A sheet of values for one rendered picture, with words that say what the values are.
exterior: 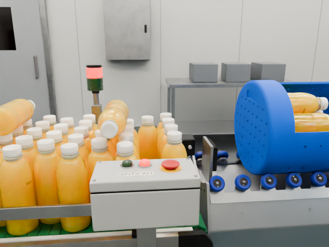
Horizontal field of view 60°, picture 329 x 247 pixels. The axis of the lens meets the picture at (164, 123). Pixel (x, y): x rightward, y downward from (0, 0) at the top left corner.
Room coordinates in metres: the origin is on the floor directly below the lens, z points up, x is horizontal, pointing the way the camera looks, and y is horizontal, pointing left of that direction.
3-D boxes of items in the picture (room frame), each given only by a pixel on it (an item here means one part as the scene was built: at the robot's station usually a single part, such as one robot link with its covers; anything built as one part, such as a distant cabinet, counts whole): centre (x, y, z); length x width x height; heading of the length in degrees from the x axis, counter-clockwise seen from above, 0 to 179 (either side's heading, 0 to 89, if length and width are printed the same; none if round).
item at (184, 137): (1.02, -0.08, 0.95); 0.10 x 0.07 x 0.10; 6
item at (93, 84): (1.14, 0.28, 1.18); 0.06 x 0.06 x 0.05
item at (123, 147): (0.64, 0.09, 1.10); 0.04 x 0.04 x 0.02
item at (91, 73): (1.14, 0.28, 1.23); 0.06 x 0.06 x 0.04
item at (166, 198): (0.51, 0.04, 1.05); 0.20 x 0.10 x 0.10; 96
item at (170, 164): (0.52, -0.01, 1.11); 0.04 x 0.04 x 0.01
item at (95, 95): (1.14, 0.28, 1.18); 0.06 x 0.06 x 0.16
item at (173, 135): (0.72, -0.03, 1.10); 0.04 x 0.04 x 0.02
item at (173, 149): (0.72, -0.03, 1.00); 0.07 x 0.07 x 0.19
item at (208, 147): (0.82, -0.14, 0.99); 0.10 x 0.02 x 0.12; 6
